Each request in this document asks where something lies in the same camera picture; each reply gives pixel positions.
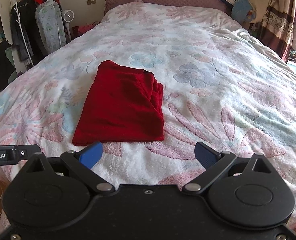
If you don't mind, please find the red knit garment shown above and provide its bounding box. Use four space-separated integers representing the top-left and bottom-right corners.
72 60 164 146

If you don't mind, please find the white coat rack with clothes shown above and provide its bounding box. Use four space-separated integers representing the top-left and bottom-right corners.
10 0 59 64

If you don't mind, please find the small white fan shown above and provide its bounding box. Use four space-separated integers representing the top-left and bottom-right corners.
62 10 75 41

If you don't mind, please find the brown patterned curtain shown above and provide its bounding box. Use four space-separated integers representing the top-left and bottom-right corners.
258 0 296 62

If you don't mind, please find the wall power socket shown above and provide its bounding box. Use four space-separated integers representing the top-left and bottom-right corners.
87 0 96 5

